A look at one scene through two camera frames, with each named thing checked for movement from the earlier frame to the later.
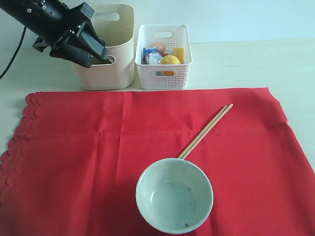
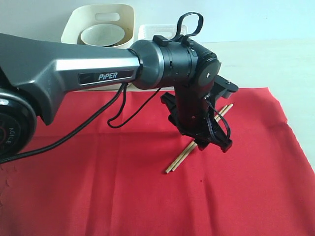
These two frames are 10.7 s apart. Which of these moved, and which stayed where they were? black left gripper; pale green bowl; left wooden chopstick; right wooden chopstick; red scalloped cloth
Moved: black left gripper; pale green bowl
Stayed: right wooden chopstick; left wooden chopstick; red scalloped cloth
